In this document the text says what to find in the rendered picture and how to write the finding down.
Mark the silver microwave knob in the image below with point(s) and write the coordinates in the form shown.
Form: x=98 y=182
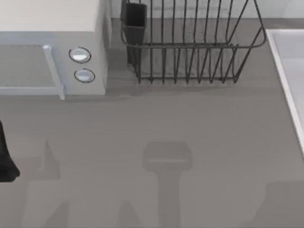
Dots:
x=84 y=75
x=79 y=54

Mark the pale microwave oven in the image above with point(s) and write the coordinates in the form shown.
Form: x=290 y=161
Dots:
x=97 y=16

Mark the microwave oven door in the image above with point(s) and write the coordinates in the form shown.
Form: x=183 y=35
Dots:
x=21 y=66

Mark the black cutlery holder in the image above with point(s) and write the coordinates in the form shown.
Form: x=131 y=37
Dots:
x=133 y=23

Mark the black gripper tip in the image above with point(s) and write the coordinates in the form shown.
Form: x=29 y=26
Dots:
x=6 y=161

